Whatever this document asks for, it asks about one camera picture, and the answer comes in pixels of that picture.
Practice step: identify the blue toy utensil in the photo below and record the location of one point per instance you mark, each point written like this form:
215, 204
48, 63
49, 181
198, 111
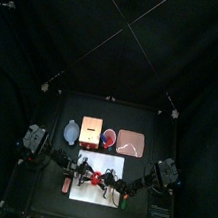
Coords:
104, 137

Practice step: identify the grey frame bracket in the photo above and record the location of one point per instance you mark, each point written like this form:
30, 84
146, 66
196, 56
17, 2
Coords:
10, 4
175, 113
110, 98
44, 86

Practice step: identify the white rectangular mat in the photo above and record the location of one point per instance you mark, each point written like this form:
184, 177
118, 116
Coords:
101, 162

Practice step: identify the light blue bowl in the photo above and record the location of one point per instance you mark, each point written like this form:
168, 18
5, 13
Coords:
71, 133

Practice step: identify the red toy utensil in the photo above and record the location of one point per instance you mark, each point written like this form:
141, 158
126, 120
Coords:
108, 144

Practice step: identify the pink flat dough tool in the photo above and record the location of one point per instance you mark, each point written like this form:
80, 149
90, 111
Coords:
65, 185

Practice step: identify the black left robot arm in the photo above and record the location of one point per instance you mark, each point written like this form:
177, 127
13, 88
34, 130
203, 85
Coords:
55, 154

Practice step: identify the pink square tray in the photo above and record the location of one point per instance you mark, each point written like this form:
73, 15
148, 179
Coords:
130, 143

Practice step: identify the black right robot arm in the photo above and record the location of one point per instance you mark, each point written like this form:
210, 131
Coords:
149, 179

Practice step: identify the green and orange toy tool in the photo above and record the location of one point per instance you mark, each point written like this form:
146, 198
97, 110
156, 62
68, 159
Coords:
124, 202

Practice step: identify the wooden drawer box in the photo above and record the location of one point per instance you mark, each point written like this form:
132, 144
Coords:
90, 132

